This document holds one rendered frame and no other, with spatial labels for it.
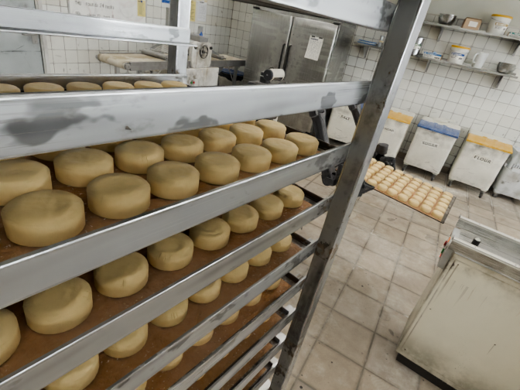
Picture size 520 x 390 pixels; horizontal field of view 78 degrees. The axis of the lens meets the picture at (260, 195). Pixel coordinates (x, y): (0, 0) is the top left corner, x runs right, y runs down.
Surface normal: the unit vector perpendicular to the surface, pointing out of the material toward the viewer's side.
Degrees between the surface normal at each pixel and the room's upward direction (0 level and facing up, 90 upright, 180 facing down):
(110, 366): 0
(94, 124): 90
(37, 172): 0
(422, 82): 90
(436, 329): 90
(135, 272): 0
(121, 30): 90
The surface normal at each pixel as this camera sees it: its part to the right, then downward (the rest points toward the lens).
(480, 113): -0.50, 0.34
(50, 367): 0.75, 0.43
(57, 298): 0.18, -0.86
